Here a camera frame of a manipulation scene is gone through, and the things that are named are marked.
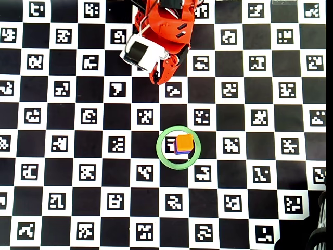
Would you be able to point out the orange cube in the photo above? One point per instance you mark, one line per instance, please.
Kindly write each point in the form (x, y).
(185, 142)

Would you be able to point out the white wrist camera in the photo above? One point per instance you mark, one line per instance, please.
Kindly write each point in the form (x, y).
(143, 53)

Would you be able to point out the black coiled stand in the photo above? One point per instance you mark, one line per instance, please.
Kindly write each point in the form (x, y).
(322, 213)

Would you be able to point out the blue cube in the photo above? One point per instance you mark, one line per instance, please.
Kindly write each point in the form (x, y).
(182, 151)

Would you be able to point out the black white marker board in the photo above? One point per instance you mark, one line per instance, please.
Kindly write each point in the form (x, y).
(88, 144)

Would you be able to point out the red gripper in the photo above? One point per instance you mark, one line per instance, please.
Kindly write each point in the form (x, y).
(174, 62)

